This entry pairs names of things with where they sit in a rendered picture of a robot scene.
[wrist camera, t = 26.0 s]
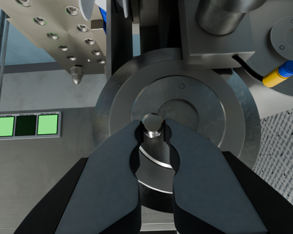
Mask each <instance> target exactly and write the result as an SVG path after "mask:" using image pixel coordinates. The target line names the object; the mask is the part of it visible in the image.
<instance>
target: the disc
mask: <svg viewBox="0 0 293 234"><path fill-rule="evenodd" d="M165 60H183V54H182V48H162V49H157V50H153V51H149V52H146V53H144V54H141V55H139V56H137V57H135V58H133V59H131V60H130V61H128V62H127V63H125V64H124V65H123V66H122V67H121V68H119V69H118V70H117V71H116V72H115V73H114V74H113V75H112V76H111V77H110V79H109V80H108V81H107V83H106V84H105V86H104V88H103V89H102V91H101V93H100V95H99V98H98V100H97V103H96V106H95V110H94V114H93V127H92V129H93V143H94V148H95V149H96V148H97V147H98V146H99V145H100V144H101V143H102V142H104V141H105V140H106V139H108V138H109V137H110V136H109V115H110V110H111V107H112V103H113V101H114V98H115V96H116V94H117V92H118V91H119V89H120V88H121V86H122V85H123V84H124V83H125V82H126V81H127V80H128V79H129V78H130V77H131V76H132V75H133V74H134V73H136V72H137V71H138V70H140V69H142V68H144V67H146V66H148V65H150V64H153V63H156V62H160V61H165ZM211 70H213V71H214V72H216V73H217V74H219V75H220V76H221V77H222V78H224V79H225V80H226V81H227V83H228V84H229V85H230V86H231V88H232V89H233V90H234V92H235V93H236V95H237V97H238V99H239V101H240V103H241V106H242V109H243V112H244V117H245V124H246V132H245V140H244V144H243V148H242V151H241V154H240V156H239V158H238V159H239V160H241V161H242V162H243V163H244V164H245V165H246V166H247V167H249V168H250V169H251V170H252V169H253V167H254V165H255V162H256V160H257V157H258V153H259V149H260V142H261V124H260V116H259V112H258V108H257V105H256V103H255V100H254V98H253V96H252V94H251V92H250V91H249V89H248V87H247V86H246V84H245V83H244V82H243V80H242V79H241V78H240V77H239V75H238V74H237V73H236V72H235V71H233V70H232V69H231V68H221V69H211ZM139 188H140V200H141V205H142V206H144V207H146V208H149V209H152V210H156V211H160V212H164V213H171V214H173V194H171V193H165V192H161V191H157V190H155V189H152V188H150V187H148V186H146V185H144V184H142V183H140V182H139Z"/></svg>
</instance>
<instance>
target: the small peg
mask: <svg viewBox="0 0 293 234"><path fill-rule="evenodd" d="M163 126H164V123H163V118H162V117H161V116H160V115H159V114H157V113H148V114H147V115H145V116H144V117H143V119H142V128H143V130H144V133H145V134H146V135H147V136H148V137H150V138H156V137H158V136H159V135H160V134H161V132H162V129H163Z"/></svg>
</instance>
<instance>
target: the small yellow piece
mask: <svg viewBox="0 0 293 234"><path fill-rule="evenodd" d="M232 58H233V59H235V60H236V61H237V62H238V63H239V64H240V65H241V66H242V67H243V68H244V69H245V70H246V71H247V72H248V73H249V74H250V75H252V76H253V77H254V78H256V79H257V80H259V81H262V82H263V84H264V85H265V86H267V87H273V86H275V85H277V84H279V83H280V82H282V81H284V80H286V79H287V78H289V77H290V76H291V75H293V60H288V61H286V62H285V63H283V64H282V65H279V66H278V67H276V68H275V69H274V70H272V71H271V72H269V73H268V74H267V75H265V76H261V75H259V74H258V73H256V72H255V71H254V70H253V69H251V68H250V67H249V66H248V65H247V64H246V62H245V61H244V60H243V59H242V58H240V57H239V56H238V55H235V56H232Z"/></svg>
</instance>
